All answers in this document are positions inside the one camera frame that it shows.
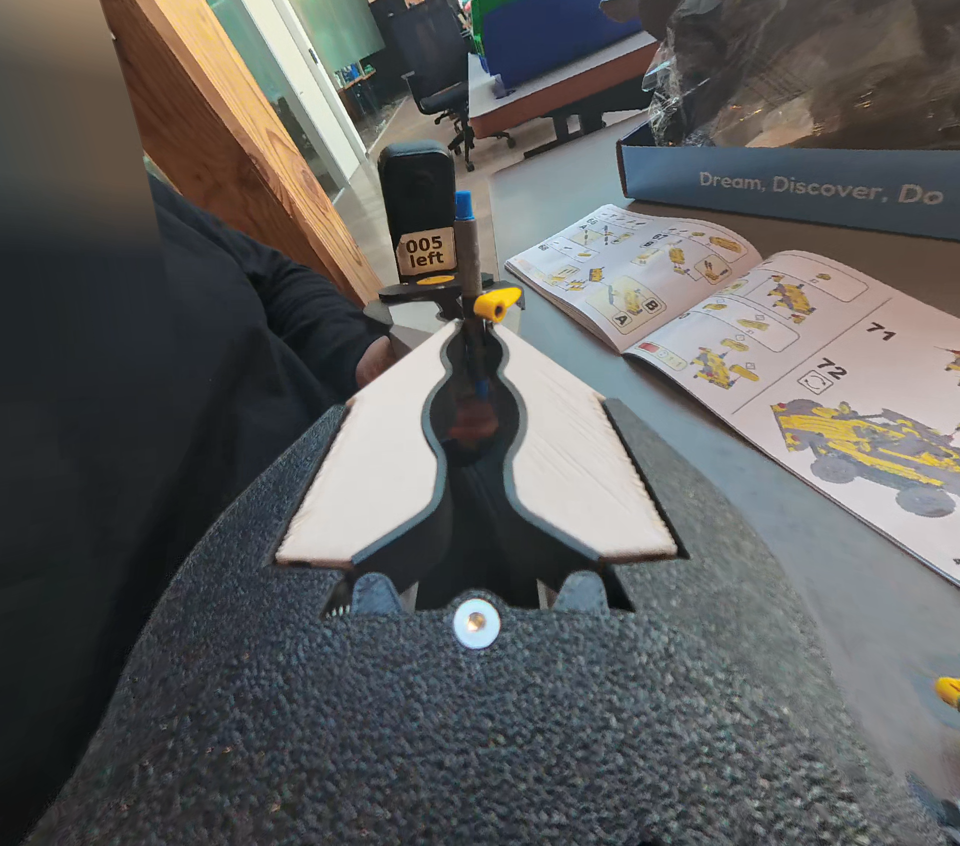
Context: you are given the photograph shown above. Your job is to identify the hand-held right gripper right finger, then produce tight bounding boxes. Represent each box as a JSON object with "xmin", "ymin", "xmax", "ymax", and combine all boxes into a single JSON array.
[{"xmin": 483, "ymin": 320, "xmax": 682, "ymax": 566}]

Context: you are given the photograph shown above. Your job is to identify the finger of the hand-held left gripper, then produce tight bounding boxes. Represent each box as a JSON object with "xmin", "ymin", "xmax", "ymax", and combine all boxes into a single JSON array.
[{"xmin": 388, "ymin": 316, "xmax": 451, "ymax": 360}]

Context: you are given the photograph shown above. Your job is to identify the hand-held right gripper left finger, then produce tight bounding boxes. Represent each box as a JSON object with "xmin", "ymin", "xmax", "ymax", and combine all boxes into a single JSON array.
[{"xmin": 274, "ymin": 320, "xmax": 462, "ymax": 571}]

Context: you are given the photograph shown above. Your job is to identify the grey axle with yellow connector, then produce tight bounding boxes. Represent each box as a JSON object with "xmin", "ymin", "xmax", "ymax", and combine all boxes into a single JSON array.
[{"xmin": 452, "ymin": 189, "xmax": 524, "ymax": 405}]

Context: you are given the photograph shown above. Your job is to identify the person's left forearm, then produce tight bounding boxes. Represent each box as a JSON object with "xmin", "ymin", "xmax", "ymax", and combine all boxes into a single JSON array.
[{"xmin": 225, "ymin": 239, "xmax": 390, "ymax": 412}]

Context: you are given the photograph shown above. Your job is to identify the grey desk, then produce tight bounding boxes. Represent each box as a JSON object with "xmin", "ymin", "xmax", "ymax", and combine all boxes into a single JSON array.
[{"xmin": 486, "ymin": 111, "xmax": 960, "ymax": 817}]

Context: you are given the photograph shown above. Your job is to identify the person's left hand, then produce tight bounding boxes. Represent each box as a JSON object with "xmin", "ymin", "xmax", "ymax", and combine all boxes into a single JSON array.
[{"xmin": 354, "ymin": 335, "xmax": 397, "ymax": 390}]

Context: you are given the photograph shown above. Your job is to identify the black office chair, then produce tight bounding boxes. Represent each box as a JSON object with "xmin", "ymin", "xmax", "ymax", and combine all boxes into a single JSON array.
[{"xmin": 401, "ymin": 0, "xmax": 519, "ymax": 172}]

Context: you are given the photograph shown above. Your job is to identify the white table with brown edge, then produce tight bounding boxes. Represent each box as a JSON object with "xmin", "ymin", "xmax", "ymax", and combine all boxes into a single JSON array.
[{"xmin": 466, "ymin": 32, "xmax": 661, "ymax": 157}]

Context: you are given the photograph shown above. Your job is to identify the wooden pillar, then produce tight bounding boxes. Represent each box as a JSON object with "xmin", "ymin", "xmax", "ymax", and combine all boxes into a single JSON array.
[{"xmin": 63, "ymin": 0, "xmax": 384, "ymax": 307}]

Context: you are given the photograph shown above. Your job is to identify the open instruction booklet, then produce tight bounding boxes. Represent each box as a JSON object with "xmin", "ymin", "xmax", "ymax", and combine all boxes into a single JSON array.
[{"xmin": 504, "ymin": 203, "xmax": 960, "ymax": 588}]

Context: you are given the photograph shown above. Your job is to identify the blue cardboard box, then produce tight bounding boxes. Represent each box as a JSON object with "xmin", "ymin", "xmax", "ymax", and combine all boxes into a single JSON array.
[{"xmin": 600, "ymin": 0, "xmax": 960, "ymax": 241}]

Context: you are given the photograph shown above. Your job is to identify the clear plastic bags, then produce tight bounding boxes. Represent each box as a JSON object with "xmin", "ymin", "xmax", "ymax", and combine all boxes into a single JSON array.
[{"xmin": 643, "ymin": 0, "xmax": 960, "ymax": 151}]

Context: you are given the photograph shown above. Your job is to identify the yellow toy vehicle model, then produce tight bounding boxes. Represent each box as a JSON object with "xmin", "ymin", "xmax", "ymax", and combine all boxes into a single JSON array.
[{"xmin": 903, "ymin": 674, "xmax": 960, "ymax": 828}]

